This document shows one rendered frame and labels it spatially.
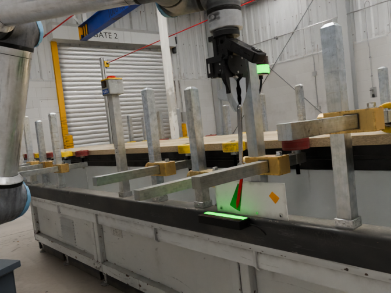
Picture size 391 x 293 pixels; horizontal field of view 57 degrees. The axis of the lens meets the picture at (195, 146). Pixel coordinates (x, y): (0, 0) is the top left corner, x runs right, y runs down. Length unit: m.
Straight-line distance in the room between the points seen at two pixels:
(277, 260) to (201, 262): 0.67
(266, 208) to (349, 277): 0.26
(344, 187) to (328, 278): 0.25
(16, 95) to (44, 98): 7.68
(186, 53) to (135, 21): 1.83
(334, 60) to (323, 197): 0.47
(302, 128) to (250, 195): 0.43
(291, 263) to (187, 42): 10.48
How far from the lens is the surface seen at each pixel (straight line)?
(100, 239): 2.49
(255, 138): 1.01
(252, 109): 1.01
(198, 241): 1.32
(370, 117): 0.84
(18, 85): 1.32
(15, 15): 1.14
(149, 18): 10.75
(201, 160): 1.20
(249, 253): 1.16
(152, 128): 1.38
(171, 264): 1.90
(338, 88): 0.88
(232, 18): 0.97
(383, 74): 2.01
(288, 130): 0.63
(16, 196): 1.40
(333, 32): 0.90
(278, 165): 0.97
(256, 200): 1.04
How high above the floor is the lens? 0.97
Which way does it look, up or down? 3 degrees down
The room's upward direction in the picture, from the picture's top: 6 degrees counter-clockwise
